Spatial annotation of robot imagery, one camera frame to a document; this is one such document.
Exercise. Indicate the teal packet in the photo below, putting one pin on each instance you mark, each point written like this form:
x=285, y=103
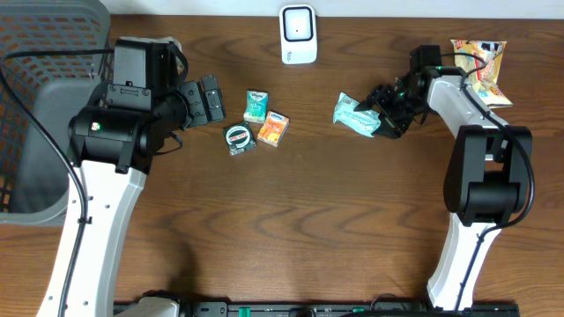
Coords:
x=364, y=122

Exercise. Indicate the orange tissue pack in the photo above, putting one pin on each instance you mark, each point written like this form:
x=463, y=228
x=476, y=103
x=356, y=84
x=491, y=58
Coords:
x=273, y=128

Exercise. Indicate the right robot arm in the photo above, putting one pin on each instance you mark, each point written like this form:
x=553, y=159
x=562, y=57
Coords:
x=489, y=184

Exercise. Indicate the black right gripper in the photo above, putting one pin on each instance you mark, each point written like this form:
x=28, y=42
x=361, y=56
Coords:
x=379, y=95

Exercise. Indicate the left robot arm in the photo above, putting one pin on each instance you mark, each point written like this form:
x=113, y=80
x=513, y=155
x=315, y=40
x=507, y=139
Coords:
x=113, y=140

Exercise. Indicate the black round-logo packet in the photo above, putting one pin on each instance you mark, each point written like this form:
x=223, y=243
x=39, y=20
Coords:
x=239, y=138

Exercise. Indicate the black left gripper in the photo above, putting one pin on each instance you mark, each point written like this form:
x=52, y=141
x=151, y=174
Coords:
x=203, y=102

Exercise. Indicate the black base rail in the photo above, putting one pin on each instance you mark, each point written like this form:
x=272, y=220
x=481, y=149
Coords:
x=381, y=307

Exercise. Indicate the green tissue pack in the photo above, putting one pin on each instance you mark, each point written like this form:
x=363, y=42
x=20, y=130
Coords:
x=257, y=107

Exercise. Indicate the yellow snack bag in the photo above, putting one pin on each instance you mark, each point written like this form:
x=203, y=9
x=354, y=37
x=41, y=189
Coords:
x=485, y=56

